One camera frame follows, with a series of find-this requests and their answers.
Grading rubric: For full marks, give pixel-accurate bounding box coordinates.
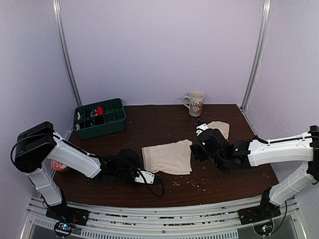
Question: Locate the cream underwear navy trim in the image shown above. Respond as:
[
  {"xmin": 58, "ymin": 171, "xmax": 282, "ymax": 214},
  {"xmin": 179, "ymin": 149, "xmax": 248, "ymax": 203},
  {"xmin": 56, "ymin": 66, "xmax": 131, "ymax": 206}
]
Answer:
[{"xmin": 207, "ymin": 121, "xmax": 230, "ymax": 139}]

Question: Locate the cream boxer underwear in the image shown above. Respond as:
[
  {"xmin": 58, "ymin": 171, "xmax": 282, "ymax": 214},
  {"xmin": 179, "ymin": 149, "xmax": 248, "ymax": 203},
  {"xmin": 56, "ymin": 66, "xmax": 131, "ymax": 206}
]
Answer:
[{"xmin": 142, "ymin": 139, "xmax": 192, "ymax": 175}]

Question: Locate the white patterned ceramic mug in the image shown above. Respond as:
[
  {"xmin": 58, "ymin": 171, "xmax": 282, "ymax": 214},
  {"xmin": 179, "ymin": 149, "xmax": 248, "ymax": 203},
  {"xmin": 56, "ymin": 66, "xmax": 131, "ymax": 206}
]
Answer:
[{"xmin": 181, "ymin": 91, "xmax": 205, "ymax": 117}]

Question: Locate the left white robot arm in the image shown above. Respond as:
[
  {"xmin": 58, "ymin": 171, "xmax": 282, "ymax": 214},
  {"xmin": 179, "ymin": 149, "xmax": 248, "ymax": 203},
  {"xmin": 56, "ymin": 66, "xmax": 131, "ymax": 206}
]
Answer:
[{"xmin": 10, "ymin": 121, "xmax": 147, "ymax": 221}]

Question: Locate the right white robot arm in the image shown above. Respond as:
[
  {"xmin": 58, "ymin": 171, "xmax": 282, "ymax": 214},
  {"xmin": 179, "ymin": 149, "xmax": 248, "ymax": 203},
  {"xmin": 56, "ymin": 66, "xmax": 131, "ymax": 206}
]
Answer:
[{"xmin": 190, "ymin": 121, "xmax": 319, "ymax": 220}]

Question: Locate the green compartment tray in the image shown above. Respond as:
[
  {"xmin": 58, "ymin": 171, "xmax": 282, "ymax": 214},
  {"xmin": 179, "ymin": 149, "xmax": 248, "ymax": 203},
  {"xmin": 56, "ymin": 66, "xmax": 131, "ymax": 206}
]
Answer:
[{"xmin": 73, "ymin": 98, "xmax": 127, "ymax": 139}]

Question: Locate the red item in tray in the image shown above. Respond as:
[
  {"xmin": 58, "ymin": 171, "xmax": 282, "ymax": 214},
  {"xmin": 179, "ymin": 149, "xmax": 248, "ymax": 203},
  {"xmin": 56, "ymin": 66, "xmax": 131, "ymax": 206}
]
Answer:
[{"xmin": 90, "ymin": 106, "xmax": 103, "ymax": 117}]

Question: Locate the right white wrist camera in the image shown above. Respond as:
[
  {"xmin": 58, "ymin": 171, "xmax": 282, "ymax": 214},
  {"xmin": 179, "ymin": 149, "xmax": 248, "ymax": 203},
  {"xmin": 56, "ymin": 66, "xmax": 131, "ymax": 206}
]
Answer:
[{"xmin": 194, "ymin": 119, "xmax": 208, "ymax": 136}]

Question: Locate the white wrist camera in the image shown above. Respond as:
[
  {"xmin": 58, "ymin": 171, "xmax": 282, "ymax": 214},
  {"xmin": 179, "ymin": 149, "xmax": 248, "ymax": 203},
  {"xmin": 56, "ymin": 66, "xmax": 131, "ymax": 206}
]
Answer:
[
  {"xmin": 194, "ymin": 119, "xmax": 208, "ymax": 136},
  {"xmin": 134, "ymin": 170, "xmax": 160, "ymax": 185}
]

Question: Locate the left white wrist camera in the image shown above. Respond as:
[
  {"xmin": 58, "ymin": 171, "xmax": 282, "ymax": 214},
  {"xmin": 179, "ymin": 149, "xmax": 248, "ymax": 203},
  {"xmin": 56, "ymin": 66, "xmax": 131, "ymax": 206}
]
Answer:
[{"xmin": 134, "ymin": 170, "xmax": 160, "ymax": 185}]

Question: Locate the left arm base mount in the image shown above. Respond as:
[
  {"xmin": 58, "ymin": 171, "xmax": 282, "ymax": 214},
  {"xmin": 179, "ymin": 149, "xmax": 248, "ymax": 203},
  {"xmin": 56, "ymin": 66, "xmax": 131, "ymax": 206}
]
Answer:
[{"xmin": 45, "ymin": 207, "xmax": 89, "ymax": 226}]

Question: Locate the right aluminium frame post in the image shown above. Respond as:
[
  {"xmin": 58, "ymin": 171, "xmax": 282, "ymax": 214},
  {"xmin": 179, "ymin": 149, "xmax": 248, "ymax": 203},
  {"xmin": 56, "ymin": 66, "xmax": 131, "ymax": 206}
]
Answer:
[{"xmin": 241, "ymin": 0, "xmax": 273, "ymax": 112}]

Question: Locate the aluminium frame post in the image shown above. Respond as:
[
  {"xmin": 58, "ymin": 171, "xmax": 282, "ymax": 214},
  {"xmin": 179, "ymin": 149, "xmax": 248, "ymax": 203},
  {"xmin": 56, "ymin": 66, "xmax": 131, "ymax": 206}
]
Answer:
[
  {"xmin": 241, "ymin": 0, "xmax": 273, "ymax": 112},
  {"xmin": 52, "ymin": 0, "xmax": 82, "ymax": 107}
]

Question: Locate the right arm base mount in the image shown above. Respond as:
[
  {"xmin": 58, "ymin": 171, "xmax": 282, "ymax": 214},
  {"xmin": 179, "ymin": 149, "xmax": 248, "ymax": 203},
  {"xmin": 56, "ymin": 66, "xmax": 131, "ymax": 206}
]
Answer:
[{"xmin": 238, "ymin": 206, "xmax": 281, "ymax": 225}]

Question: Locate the left aluminium frame post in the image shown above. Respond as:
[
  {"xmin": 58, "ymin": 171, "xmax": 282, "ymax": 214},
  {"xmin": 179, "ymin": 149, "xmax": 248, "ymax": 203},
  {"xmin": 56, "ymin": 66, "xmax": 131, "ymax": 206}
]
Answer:
[{"xmin": 52, "ymin": 0, "xmax": 82, "ymax": 107}]

